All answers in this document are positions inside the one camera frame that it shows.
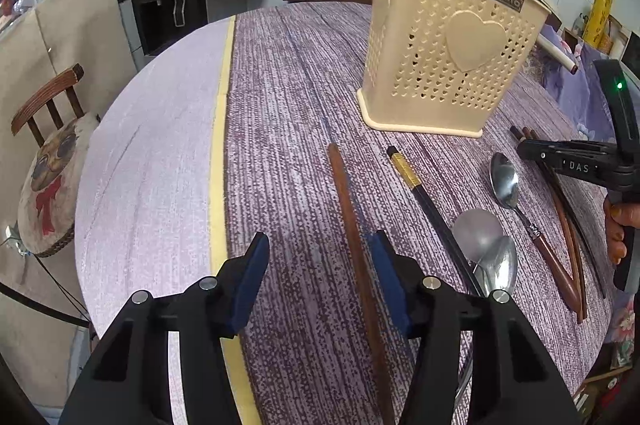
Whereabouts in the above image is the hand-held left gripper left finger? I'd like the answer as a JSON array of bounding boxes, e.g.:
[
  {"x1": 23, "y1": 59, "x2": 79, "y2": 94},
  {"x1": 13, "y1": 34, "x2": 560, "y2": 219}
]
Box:
[{"x1": 57, "y1": 231, "x2": 271, "y2": 425}]

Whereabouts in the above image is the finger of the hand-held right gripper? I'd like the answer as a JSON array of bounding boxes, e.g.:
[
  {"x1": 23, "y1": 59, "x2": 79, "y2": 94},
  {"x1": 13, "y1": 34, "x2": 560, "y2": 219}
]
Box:
[
  {"x1": 535, "y1": 154, "x2": 621, "y2": 192},
  {"x1": 516, "y1": 139, "x2": 617, "y2": 158}
]

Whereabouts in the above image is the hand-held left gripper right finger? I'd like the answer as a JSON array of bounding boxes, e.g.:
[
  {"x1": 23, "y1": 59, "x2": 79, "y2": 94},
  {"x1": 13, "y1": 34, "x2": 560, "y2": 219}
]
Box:
[{"x1": 367, "y1": 230, "x2": 583, "y2": 425}]

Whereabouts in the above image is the brown wooden chopstick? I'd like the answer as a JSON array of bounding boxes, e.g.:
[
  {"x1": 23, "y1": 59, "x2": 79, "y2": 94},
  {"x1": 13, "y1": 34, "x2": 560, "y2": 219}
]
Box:
[
  {"x1": 327, "y1": 143, "x2": 398, "y2": 425},
  {"x1": 509, "y1": 126, "x2": 587, "y2": 325},
  {"x1": 521, "y1": 128, "x2": 588, "y2": 321}
]

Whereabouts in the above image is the metal spoon brown handle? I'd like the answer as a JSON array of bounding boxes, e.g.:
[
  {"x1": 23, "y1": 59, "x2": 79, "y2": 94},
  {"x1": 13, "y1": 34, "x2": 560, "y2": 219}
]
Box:
[{"x1": 490, "y1": 152, "x2": 578, "y2": 306}]

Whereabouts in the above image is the black chopstick gold band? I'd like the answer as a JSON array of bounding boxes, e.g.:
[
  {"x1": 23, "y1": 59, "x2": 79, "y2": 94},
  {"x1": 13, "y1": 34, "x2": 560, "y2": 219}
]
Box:
[{"x1": 386, "y1": 146, "x2": 487, "y2": 298}]

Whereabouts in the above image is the matte metal spoon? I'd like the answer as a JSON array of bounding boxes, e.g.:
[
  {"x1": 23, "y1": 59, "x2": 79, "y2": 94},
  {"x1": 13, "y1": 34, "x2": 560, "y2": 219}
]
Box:
[{"x1": 451, "y1": 208, "x2": 505, "y2": 266}]

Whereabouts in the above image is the shiny metal spoon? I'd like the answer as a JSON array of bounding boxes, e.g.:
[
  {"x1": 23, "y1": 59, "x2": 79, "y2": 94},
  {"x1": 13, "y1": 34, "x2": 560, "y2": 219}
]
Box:
[{"x1": 452, "y1": 235, "x2": 519, "y2": 411}]

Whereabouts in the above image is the beige perforated utensil holder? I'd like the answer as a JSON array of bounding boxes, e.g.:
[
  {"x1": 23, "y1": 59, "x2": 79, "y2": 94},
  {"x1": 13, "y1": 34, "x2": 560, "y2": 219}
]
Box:
[{"x1": 357, "y1": 0, "x2": 552, "y2": 139}]

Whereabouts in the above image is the person's right hand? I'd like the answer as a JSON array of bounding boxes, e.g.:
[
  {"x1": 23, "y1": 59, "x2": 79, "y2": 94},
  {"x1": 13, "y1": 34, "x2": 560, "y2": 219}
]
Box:
[{"x1": 602, "y1": 195, "x2": 631, "y2": 265}]

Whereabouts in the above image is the purple floral cloth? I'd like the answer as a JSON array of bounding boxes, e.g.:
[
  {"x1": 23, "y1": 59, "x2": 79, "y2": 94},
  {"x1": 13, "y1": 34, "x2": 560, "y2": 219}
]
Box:
[{"x1": 537, "y1": 22, "x2": 640, "y2": 146}]

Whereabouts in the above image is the yellow printed packet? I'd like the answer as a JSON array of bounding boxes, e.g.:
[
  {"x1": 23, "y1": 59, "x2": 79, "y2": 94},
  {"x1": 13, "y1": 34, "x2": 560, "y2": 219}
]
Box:
[{"x1": 582, "y1": 0, "x2": 613, "y2": 46}]

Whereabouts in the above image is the printed round seat cushion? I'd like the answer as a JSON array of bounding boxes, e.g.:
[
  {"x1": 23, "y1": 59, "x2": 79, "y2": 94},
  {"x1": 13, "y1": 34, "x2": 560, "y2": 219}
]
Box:
[{"x1": 17, "y1": 112, "x2": 101, "y2": 258}]

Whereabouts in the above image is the wooden chair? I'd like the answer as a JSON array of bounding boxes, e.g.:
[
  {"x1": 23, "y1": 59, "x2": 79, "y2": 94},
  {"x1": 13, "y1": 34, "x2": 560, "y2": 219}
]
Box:
[{"x1": 11, "y1": 64, "x2": 86, "y2": 151}]

